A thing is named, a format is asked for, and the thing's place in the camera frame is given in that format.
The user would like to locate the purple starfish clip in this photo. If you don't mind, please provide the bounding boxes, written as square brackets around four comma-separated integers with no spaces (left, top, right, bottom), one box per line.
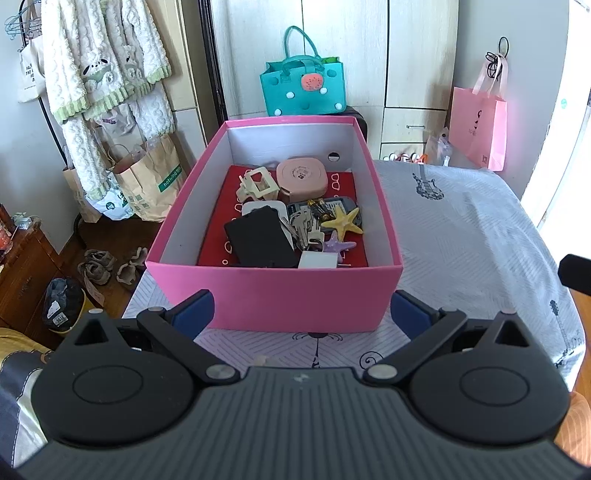
[322,230,356,263]

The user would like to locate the black power adapter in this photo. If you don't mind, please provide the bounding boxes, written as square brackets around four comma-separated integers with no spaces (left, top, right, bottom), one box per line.
[223,206,298,268]

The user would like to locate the yellow starfish clip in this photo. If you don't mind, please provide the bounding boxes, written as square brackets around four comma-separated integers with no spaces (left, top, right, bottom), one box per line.
[321,206,363,242]

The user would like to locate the white charger with label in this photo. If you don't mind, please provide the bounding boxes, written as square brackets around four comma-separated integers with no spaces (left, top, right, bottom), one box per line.
[298,251,349,269]

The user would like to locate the white pocket wifi device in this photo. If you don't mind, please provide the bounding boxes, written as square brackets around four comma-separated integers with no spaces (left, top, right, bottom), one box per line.
[240,200,287,218]

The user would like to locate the pink cardboard box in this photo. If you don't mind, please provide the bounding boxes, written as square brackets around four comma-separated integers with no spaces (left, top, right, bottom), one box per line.
[146,115,403,333]

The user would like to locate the small battery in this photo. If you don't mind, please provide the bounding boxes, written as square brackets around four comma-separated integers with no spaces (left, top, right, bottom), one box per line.
[307,198,335,223]

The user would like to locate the beige hair claw clip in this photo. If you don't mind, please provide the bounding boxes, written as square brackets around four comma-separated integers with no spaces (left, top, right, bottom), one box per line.
[236,167,280,203]

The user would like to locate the pink square compact case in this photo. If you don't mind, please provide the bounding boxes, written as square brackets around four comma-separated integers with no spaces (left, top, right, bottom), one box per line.
[276,157,328,203]

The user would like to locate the keys with red fob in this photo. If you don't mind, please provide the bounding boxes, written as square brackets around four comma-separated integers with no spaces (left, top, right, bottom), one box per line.
[303,227,325,252]

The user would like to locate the brown fuzzy boots pair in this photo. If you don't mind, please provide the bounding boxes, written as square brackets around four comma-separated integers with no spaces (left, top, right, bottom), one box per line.
[115,247,148,292]

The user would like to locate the grey patterned tablecloth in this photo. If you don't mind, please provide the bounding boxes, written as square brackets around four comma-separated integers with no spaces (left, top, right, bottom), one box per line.
[121,159,588,391]

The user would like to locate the grey sneakers pair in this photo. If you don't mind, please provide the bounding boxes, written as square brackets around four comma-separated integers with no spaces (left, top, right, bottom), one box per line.
[77,249,116,286]

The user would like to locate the yellow waste bin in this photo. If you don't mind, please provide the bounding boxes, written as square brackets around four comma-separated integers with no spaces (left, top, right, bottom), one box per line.
[42,278,94,336]

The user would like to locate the black clothes rack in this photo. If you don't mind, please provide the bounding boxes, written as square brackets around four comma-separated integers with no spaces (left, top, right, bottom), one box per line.
[18,0,230,250]

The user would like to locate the brown paper bag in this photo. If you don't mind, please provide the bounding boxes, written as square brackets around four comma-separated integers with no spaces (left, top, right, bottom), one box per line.
[105,134,185,223]

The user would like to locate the cluttered wooden nightstand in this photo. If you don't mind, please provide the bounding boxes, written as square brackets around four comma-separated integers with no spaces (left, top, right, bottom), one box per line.
[0,218,63,349]

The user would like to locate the colourful drink bottle pack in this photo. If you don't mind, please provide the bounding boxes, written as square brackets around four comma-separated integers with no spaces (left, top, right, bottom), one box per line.
[389,151,429,164]

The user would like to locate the pink paper gift bag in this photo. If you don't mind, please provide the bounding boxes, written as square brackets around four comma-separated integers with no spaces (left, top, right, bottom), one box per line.
[449,53,509,172]

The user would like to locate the black suitcase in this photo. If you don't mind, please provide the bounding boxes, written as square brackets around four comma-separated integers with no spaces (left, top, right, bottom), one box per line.
[346,106,369,141]

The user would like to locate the white wardrobe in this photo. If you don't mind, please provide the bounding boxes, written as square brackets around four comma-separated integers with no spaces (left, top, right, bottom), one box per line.
[211,0,460,159]

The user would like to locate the teal felt tote bag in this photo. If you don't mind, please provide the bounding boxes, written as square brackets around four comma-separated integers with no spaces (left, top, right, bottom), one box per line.
[259,25,346,116]

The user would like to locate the white fluffy robe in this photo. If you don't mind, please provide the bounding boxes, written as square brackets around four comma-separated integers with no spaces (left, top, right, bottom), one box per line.
[41,1,175,201]

